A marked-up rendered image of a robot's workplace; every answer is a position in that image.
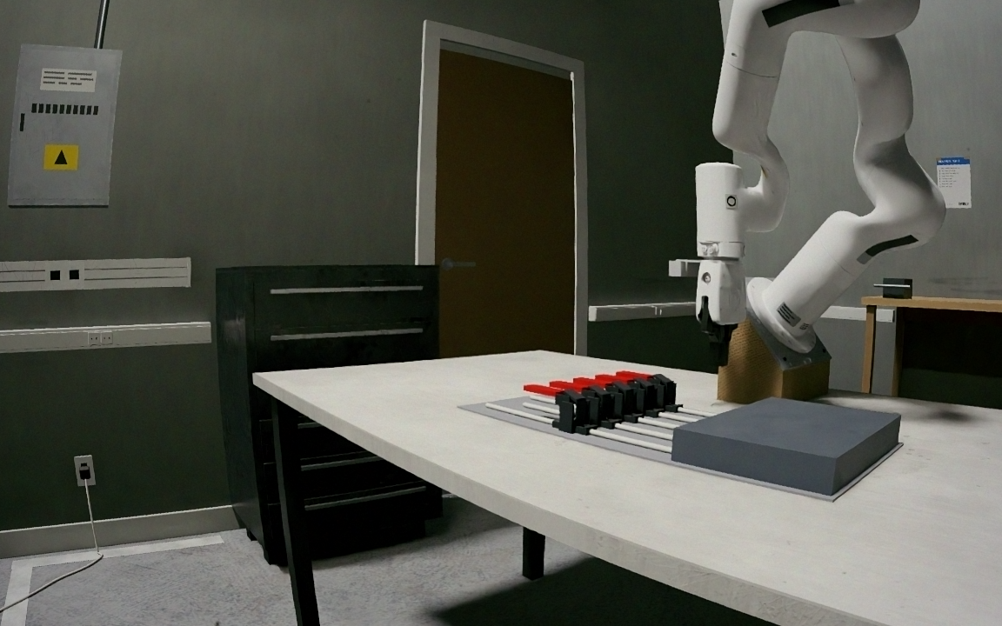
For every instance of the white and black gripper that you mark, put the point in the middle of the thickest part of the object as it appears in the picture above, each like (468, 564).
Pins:
(721, 297)

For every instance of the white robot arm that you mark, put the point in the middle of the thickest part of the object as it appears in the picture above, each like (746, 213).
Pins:
(909, 206)

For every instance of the black plastic clamp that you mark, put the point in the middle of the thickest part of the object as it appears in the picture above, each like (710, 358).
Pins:
(667, 398)
(647, 407)
(630, 403)
(583, 408)
(607, 408)

